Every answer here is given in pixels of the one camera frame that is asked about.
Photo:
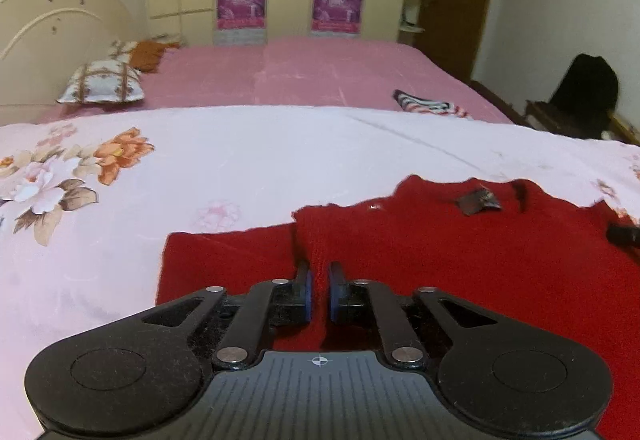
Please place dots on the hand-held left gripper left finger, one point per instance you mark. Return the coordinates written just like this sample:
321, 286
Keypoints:
308, 295

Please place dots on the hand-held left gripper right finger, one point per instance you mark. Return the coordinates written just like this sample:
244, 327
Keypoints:
334, 301

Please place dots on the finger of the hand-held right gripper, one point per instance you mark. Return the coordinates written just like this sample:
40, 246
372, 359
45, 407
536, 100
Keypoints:
625, 235

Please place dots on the red sequined sweater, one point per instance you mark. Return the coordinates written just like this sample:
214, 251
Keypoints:
500, 260

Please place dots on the wooden bench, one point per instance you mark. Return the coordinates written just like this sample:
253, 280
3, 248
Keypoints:
625, 130

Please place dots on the black bag on chair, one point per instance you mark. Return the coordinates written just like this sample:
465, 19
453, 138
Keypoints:
587, 90

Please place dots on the white floral blanket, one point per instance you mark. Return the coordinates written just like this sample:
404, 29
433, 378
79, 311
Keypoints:
225, 160

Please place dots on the striped cloth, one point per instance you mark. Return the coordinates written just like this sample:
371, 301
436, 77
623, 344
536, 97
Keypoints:
427, 104

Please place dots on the pink bed sheet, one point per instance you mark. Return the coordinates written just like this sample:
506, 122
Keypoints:
300, 75

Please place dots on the orange brown cloth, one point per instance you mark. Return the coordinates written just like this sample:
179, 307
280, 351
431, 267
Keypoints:
152, 54

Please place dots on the patterned white pillow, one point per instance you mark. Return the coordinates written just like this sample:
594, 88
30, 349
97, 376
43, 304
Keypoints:
121, 50
102, 80

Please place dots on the cream curved headboard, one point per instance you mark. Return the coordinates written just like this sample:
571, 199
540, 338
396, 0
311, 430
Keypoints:
55, 20

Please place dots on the purple wall poster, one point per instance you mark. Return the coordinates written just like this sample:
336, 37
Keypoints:
337, 5
241, 3

